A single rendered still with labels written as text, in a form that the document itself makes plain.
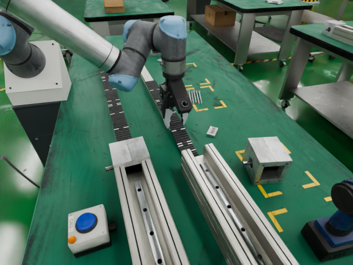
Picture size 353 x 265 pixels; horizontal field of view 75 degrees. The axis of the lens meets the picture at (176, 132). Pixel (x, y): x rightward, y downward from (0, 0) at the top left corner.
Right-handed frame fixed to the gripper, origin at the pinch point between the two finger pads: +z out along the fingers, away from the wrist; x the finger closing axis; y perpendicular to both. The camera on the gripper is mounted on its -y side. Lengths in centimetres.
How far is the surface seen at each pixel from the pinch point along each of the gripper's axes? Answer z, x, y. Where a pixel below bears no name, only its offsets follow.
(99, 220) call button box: -3.0, 29.5, -30.6
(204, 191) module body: -5.5, 4.8, -33.3
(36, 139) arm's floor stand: 22, 58, 39
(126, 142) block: -6.3, 19.1, -10.8
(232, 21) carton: 52, -216, 308
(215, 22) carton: 52, -185, 313
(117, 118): -0.3, 19.3, 11.2
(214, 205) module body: -5.5, 4.4, -37.6
